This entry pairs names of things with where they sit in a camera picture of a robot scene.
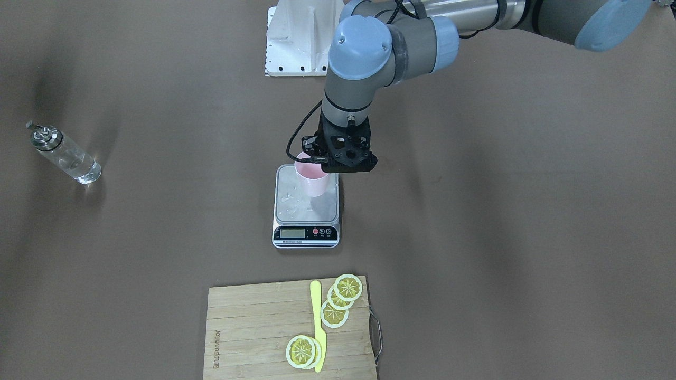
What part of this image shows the pink cup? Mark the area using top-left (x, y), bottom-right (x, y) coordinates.
top-left (294, 152), bottom-right (330, 197)

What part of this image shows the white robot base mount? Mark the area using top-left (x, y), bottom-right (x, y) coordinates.
top-left (264, 1), bottom-right (344, 77)

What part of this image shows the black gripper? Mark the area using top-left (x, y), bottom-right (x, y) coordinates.
top-left (302, 115), bottom-right (378, 173)

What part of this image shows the lemon slice back pair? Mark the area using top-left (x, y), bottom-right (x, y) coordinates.
top-left (304, 337), bottom-right (323, 370)

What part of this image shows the silver kitchen scale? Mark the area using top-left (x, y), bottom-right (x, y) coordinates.
top-left (272, 164), bottom-right (340, 249)

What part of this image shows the wooden cutting board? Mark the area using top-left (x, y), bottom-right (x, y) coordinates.
top-left (203, 276), bottom-right (378, 379)

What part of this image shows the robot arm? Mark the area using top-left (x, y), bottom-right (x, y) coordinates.
top-left (294, 1), bottom-right (651, 173)

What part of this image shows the yellow plastic knife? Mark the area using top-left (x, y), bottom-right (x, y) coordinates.
top-left (309, 280), bottom-right (327, 373)

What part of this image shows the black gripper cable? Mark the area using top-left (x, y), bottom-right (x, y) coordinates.
top-left (286, 100), bottom-right (324, 163)

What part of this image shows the lemon slice middle stack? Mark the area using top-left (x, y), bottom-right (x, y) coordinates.
top-left (327, 285), bottom-right (354, 310)

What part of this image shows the clear glass sauce bottle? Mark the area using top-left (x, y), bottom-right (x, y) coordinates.
top-left (26, 121), bottom-right (102, 184)

